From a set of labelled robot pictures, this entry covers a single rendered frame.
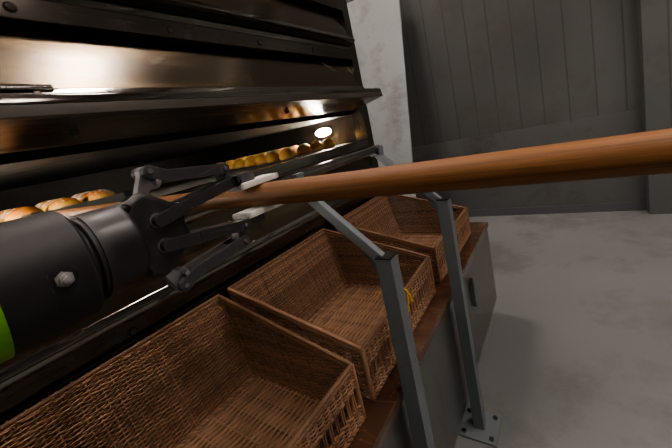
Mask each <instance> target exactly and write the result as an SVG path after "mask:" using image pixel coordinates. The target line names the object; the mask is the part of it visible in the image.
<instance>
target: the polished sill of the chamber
mask: <svg viewBox="0 0 672 448"><path fill-rule="evenodd" d="M366 146H369V145H368V140H367V139H365V140H360V141H356V142H353V143H349V144H346V145H342V146H338V147H335V148H331V149H328V150H324V151H321V152H317V153H314V154H310V155H306V156H303V157H299V158H296V159H292V160H289V161H285V162H281V163H278V164H274V165H271V166H267V167H264V168H260V169H256V170H253V171H251V172H253V174H254V177H257V176H260V175H264V174H270V173H276V172H277V173H278V175H279V174H282V173H285V172H289V171H292V170H295V169H298V168H301V167H304V166H307V165H310V164H313V163H317V162H320V161H323V160H326V159H329V158H332V157H335V156H338V155H341V154H345V153H348V152H351V151H354V150H357V149H360V148H363V147H366ZM210 183H212V182H210ZM210 183H206V184H203V185H199V186H196V187H192V188H189V189H185V190H182V191H178V192H174V193H171V194H167V195H164V196H168V195H176V194H183V193H191V192H193V191H195V190H197V189H199V188H202V187H204V186H206V185H208V184H210Z"/></svg>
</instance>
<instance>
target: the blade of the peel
mask: <svg viewBox="0 0 672 448"><path fill-rule="evenodd" d="M125 198H126V197H125V194H124V192H123V193H119V194H115V195H111V196H107V197H103V198H99V199H95V200H91V201H87V202H83V203H78V204H74V205H70V206H66V207H62V208H58V209H54V210H53V211H56V210H64V209H71V208H79V207H86V206H93V205H101V204H108V203H115V202H119V201H122V200H124V199H125Z"/></svg>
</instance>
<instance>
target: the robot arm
mask: <svg viewBox="0 0 672 448"><path fill-rule="evenodd" d="M207 176H214V177H215V179H216V181H214V182H212V183H210V184H208V185H206V186H204V187H202V188H199V189H197V190H195V191H193V192H191V193H189V194H187V195H185V196H183V197H181V198H179V199H176V200H174V201H171V202H169V201H166V200H163V199H161V198H158V197H155V196H152V195H149V194H148V193H149V191H150V190H152V189H157V188H159V187H160V186H161V183H166V182H173V181H180V180H186V179H193V178H200V177H207ZM131 177H132V178H133V179H134V180H135V183H134V189H133V194H130V195H128V196H127V197H126V198H125V199H124V200H122V201H121V202H119V203H117V204H114V205H110V206H106V207H102V208H99V209H95V210H91V211H88V212H84V213H80V214H77V215H73V216H70V217H68V218H67V217H66V216H64V215H63V214H61V213H59V212H56V211H53V210H49V211H45V212H41V213H37V214H33V215H29V216H25V217H21V218H17V219H13V220H9V221H5V222H1V223H0V364H1V363H3V362H5V361H7V360H9V359H11V358H13V357H15V356H17V355H19V354H21V353H23V352H25V351H27V350H29V349H31V348H33V347H35V346H37V345H39V344H41V343H43V342H45V341H47V340H49V339H51V338H53V337H55V336H57V335H59V334H61V333H62V332H64V331H66V330H68V329H70V328H72V327H74V326H76V325H78V324H80V323H82V322H84V321H86V320H88V319H90V318H92V317H94V316H96V315H98V314H99V313H100V311H101V309H102V306H103V303H104V299H107V298H109V297H112V296H114V295H116V294H118V293H120V292H122V291H124V290H126V289H128V288H130V287H132V286H135V285H137V284H139V283H141V282H143V281H145V280H147V279H149V278H153V277H163V278H164V279H165V280H166V281H167V282H168V288H169V289H171V290H176V291H183V292H187V291H189V290H190V289H191V288H192V286H193V285H194V284H195V283H196V282H197V280H198V279H199V278H200V277H201V276H202V275H203V274H205V273H206V272H208V271H209V270H211V269H212V268H214V267H215V266H217V265H218V264H220V263H221V262H223V261H224V260H226V259H227V258H229V257H230V256H232V255H233V254H235V253H236V252H238V251H239V250H241V249H242V248H244V247H245V246H247V245H248V244H249V237H248V236H247V230H248V229H249V228H250V227H252V226H254V225H256V224H258V223H261V222H263V221H264V220H265V219H266V218H265V214H264V213H265V212H268V211H270V210H272V209H275V208H277V207H279V206H282V205H284V204H278V205H265V206H253V207H251V208H248V209H246V210H243V211H240V212H238V213H235V214H233V215H232V217H233V220H236V221H228V222H225V223H221V224H217V225H212V226H208V227H204V228H199V229H195V230H191V231H189V229H188V228H187V226H186V224H185V214H187V213H189V212H190V211H192V210H194V208H196V207H197V206H199V205H201V204H203V203H205V202H207V201H209V200H211V199H213V198H214V197H216V196H218V195H220V194H222V193H224V192H226V193H228V192H236V191H242V190H245V189H248V188H251V187H253V186H256V185H259V184H262V183H265V182H268V181H270V180H273V179H276V178H278V177H279V176H278V173H277V172H276V173H270V174H264V175H260V176H257V177H254V174H253V172H251V171H248V172H242V173H239V174H235V175H232V174H231V173H230V172H229V165H228V164H226V163H220V164H211V165H202V166H194V167H185V168H176V169H168V170H167V169H163V168H159V167H155V166H151V165H147V166H143V167H139V168H135V169H133V170H132V171H131ZM230 234H232V236H231V237H230V238H228V239H226V240H225V241H223V242H221V243H220V244H218V245H216V246H215V247H213V248H211V249H210V250H208V251H206V252H205V253H203V254H201V255H200V256H198V257H196V258H195V259H193V260H191V261H190V262H188V263H186V264H185V265H184V266H178V267H176V268H174V266H175V265H176V263H177V262H178V260H179V259H180V257H181V255H182V254H183V252H184V251H185V249H186V248H187V247H188V246H192V245H196V244H199V243H202V242H204V241H207V240H211V239H215V238H219V237H222V236H226V235H230ZM173 268H174V269H173Z"/></svg>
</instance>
